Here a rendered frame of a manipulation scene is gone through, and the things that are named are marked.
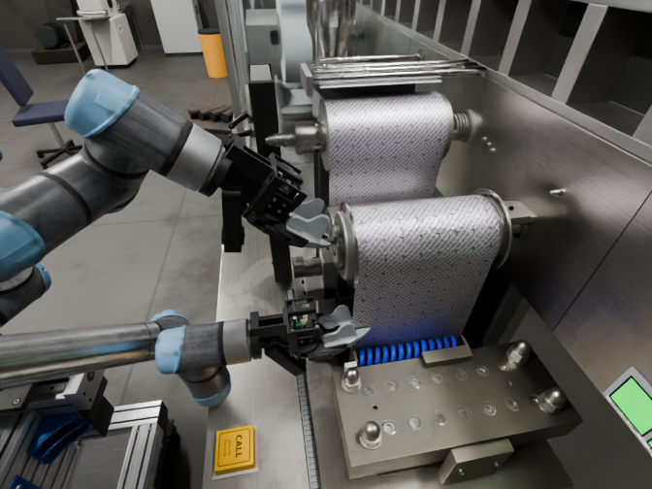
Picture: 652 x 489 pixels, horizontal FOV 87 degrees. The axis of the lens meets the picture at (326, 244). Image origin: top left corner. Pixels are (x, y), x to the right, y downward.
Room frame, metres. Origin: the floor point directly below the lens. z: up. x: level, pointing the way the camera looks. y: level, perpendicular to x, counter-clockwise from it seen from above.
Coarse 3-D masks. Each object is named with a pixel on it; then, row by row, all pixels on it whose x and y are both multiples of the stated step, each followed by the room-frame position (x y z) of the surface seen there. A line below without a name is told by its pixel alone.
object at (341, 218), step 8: (488, 200) 0.50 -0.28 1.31; (336, 216) 0.48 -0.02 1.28; (344, 216) 0.45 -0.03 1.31; (344, 224) 0.43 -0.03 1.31; (344, 232) 0.42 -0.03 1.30; (344, 240) 0.41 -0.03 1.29; (344, 248) 0.41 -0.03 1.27; (352, 248) 0.40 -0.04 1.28; (344, 256) 0.41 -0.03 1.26; (352, 256) 0.39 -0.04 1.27; (344, 264) 0.40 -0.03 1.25; (352, 264) 0.39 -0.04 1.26; (344, 272) 0.40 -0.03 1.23; (352, 272) 0.39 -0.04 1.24
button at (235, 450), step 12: (228, 432) 0.27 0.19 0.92; (240, 432) 0.27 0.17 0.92; (252, 432) 0.27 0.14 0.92; (216, 444) 0.25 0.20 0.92; (228, 444) 0.25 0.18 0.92; (240, 444) 0.25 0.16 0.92; (252, 444) 0.25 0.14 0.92; (216, 456) 0.23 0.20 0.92; (228, 456) 0.23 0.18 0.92; (240, 456) 0.23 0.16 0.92; (252, 456) 0.23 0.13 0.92; (216, 468) 0.21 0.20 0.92; (228, 468) 0.21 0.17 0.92; (240, 468) 0.21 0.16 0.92; (252, 468) 0.22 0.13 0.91
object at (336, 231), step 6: (336, 228) 0.44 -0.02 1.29; (330, 234) 0.47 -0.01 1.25; (336, 234) 0.43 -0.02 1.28; (336, 240) 0.42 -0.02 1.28; (342, 240) 0.42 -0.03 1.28; (336, 246) 0.42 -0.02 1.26; (342, 246) 0.41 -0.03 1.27; (336, 252) 0.42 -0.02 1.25; (342, 252) 0.41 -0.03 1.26; (336, 258) 0.42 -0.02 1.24; (342, 258) 0.41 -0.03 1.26; (336, 264) 0.42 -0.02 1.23; (342, 264) 0.41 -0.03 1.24
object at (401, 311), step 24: (384, 288) 0.39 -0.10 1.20; (408, 288) 0.40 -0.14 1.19; (432, 288) 0.41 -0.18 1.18; (456, 288) 0.41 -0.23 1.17; (480, 288) 0.42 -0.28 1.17; (360, 312) 0.39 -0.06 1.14; (384, 312) 0.39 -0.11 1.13; (408, 312) 0.40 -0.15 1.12; (432, 312) 0.41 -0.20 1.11; (456, 312) 0.42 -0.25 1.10; (384, 336) 0.39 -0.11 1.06; (408, 336) 0.40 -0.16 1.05; (432, 336) 0.41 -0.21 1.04; (456, 336) 0.42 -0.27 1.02
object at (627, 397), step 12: (624, 384) 0.23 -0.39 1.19; (636, 384) 0.22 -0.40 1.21; (612, 396) 0.23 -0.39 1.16; (624, 396) 0.22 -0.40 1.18; (636, 396) 0.21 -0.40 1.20; (624, 408) 0.21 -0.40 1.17; (636, 408) 0.20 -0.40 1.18; (648, 408) 0.19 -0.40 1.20; (636, 420) 0.19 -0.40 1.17; (648, 420) 0.19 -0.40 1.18
